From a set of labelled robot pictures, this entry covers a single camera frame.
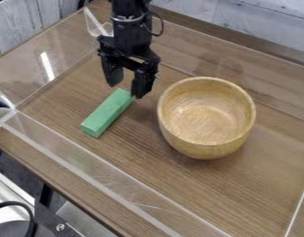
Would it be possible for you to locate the clear acrylic corner bracket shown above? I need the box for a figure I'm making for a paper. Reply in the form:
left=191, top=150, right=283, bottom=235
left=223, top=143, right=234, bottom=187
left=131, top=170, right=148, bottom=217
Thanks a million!
left=83, top=7, right=114, bottom=38

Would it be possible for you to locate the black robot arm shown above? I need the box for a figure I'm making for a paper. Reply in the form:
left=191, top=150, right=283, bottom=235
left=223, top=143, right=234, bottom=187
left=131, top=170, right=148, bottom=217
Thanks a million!
left=98, top=0, right=164, bottom=99

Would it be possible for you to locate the green rectangular block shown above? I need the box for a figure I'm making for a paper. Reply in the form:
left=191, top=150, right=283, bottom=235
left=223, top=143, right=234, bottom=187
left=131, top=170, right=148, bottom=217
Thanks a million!
left=80, top=88, right=134, bottom=138

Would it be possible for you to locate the black cable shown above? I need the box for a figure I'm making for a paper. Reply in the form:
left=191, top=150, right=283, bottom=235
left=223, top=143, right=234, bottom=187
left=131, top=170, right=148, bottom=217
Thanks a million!
left=0, top=201, right=39, bottom=237

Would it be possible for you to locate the clear acrylic tray wall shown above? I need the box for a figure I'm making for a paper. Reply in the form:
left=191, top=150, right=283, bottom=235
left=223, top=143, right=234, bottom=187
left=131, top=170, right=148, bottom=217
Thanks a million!
left=0, top=4, right=304, bottom=237

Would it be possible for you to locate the black table leg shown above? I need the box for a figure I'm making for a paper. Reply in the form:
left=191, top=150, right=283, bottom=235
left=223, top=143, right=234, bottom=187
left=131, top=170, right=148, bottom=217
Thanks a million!
left=40, top=184, right=53, bottom=207

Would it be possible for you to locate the grey metal base plate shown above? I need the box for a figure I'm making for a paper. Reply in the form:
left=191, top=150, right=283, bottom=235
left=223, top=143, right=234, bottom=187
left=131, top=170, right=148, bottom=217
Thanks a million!
left=57, top=202, right=118, bottom=237

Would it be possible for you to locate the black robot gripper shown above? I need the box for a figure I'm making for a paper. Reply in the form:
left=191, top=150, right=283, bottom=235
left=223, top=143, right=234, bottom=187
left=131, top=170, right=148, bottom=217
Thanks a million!
left=98, top=14, right=162, bottom=99

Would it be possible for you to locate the light wooden bowl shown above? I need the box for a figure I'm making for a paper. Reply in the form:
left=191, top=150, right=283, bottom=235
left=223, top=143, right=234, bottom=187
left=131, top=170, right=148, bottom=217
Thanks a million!
left=158, top=77, right=258, bottom=159

